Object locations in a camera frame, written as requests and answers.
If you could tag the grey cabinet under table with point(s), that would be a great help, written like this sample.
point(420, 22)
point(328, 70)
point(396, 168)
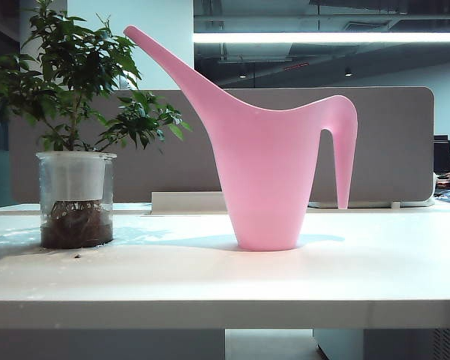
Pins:
point(390, 345)

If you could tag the white inner plant pot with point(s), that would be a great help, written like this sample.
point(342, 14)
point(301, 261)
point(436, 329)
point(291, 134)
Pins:
point(78, 176)

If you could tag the green leafy flowering plant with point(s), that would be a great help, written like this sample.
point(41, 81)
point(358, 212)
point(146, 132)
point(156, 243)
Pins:
point(75, 67)

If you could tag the small black ceiling spotlight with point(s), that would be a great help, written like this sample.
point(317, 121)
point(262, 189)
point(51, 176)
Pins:
point(348, 72)

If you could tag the black computer monitor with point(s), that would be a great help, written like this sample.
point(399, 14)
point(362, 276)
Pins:
point(442, 157)

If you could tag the clear glass plant pot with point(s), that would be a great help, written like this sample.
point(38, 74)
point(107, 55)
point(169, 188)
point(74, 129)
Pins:
point(77, 228)

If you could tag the long ceiling light strip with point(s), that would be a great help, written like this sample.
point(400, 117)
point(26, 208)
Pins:
point(322, 37)

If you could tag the white partition base bar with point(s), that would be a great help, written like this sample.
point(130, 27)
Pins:
point(375, 205)

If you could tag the pink plastic watering can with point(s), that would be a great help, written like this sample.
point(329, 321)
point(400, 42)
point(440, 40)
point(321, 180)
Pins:
point(266, 168)

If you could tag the grey desk partition screen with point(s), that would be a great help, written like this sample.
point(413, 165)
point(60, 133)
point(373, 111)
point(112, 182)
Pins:
point(390, 150)

